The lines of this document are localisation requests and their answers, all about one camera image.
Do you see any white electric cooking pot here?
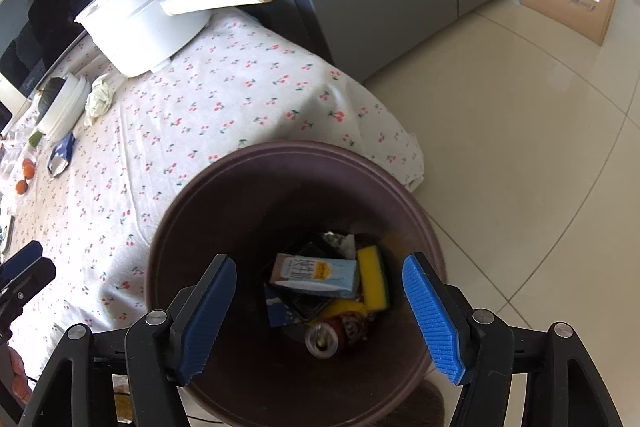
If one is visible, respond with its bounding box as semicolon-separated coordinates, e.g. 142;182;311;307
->
75;0;281;78

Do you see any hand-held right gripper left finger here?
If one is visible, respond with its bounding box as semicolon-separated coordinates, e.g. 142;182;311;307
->
20;253;238;427

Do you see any crumpled white paper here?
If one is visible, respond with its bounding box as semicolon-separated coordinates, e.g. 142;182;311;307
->
84;74;116;126

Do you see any dark green pumpkin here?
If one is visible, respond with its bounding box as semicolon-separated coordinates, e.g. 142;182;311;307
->
37;77;66;112

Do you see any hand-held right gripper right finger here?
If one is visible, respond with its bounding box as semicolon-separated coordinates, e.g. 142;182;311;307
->
402;253;626;427

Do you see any person's left hand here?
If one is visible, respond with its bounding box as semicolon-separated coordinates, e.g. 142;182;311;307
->
0;347;32;408

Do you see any white bowl with plates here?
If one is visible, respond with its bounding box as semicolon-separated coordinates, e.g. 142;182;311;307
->
27;74;91;145

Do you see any black microwave oven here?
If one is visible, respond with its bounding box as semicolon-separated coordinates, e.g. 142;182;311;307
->
0;0;146;98

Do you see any red drink can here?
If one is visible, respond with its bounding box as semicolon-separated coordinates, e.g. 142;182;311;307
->
305;314;371;358

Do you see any yellow snack bag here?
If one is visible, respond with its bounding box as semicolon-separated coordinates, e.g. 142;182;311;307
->
307;299;368;323

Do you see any light blue milk carton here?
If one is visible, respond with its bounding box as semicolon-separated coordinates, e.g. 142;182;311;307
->
269;253;360;299

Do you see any white plate stack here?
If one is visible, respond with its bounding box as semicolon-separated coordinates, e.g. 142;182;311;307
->
42;97;92;142

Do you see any yellow green sponge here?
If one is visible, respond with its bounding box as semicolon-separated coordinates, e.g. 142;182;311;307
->
356;245;391;312

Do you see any blue foil wrapper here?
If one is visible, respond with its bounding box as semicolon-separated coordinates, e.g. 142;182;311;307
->
46;132;76;179

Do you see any cherry print tablecloth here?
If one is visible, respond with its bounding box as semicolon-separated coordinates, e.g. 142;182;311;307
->
0;4;426;358

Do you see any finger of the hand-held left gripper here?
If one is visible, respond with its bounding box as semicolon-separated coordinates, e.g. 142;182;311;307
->
0;240;43;280
0;257;57;338

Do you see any brown trash bin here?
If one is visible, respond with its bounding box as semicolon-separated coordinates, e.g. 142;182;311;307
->
145;142;448;427

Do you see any small blue drink carton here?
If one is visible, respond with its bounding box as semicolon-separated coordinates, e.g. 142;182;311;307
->
264;284;301;328

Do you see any white nut snack packet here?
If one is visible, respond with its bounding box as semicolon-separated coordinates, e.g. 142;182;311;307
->
322;232;357;258

